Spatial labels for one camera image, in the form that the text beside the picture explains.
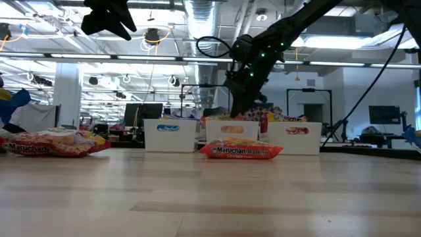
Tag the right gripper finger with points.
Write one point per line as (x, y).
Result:
(253, 99)
(237, 102)

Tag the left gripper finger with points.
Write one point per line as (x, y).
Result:
(95, 21)
(121, 18)

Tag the red Maruchan noodle packet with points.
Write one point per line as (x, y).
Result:
(49, 143)
(289, 118)
(268, 112)

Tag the orange Maruchan noodle packet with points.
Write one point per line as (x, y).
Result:
(232, 129)
(220, 117)
(240, 151)

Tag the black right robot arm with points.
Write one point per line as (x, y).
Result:
(296, 19)

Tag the black ceiling spotlight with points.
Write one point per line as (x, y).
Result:
(152, 34)

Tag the white plastic bin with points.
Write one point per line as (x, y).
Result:
(309, 141)
(213, 135)
(184, 138)

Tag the long ceiling light strip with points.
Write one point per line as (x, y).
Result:
(148, 58)

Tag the round ceiling fixture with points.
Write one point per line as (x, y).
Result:
(261, 15)

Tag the white square pillar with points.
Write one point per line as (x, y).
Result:
(67, 98)

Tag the bright ceiling light panel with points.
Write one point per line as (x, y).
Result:
(329, 41)

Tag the black ceiling device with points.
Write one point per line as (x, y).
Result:
(4, 31)

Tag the black computer monitor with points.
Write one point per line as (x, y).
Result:
(384, 114)
(143, 113)

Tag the white partition cloth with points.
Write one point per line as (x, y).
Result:
(36, 116)

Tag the black office desk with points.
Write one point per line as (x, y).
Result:
(378, 138)

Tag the black metal rig frame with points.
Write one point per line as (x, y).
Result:
(204, 85)
(309, 89)

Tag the silver ventilation duct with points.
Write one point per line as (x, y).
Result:
(202, 19)

